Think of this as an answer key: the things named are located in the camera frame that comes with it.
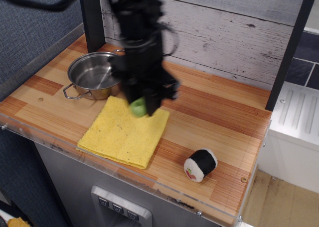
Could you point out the stainless steel pot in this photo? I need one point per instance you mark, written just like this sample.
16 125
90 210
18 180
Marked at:
91 78

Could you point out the black frame post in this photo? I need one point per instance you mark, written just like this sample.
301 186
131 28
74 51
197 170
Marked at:
93 24
296 35

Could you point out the black right frame post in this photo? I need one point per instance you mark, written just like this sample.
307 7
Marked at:
296 35

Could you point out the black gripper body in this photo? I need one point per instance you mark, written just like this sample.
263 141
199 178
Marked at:
143 66

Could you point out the clear acrylic edge guard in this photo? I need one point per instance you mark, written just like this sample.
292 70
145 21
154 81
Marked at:
234 137

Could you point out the black left frame post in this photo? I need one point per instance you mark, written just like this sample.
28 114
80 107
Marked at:
93 24

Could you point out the green handled grey spatula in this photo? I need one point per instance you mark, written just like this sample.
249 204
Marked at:
138 107

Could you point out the plush sushi roll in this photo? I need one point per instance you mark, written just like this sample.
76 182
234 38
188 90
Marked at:
200 164

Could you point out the yellow cloth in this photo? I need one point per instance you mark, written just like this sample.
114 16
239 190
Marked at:
117 135

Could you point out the white ribbed appliance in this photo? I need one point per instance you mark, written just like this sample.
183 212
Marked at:
290 150

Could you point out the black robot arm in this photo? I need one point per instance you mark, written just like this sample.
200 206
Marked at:
138 21

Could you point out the grey dispenser button panel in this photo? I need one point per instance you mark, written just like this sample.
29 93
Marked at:
115 211

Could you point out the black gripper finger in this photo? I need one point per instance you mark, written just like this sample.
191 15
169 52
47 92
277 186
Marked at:
132 92
153 100

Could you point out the yellow object bottom left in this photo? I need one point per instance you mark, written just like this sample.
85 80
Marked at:
17 222

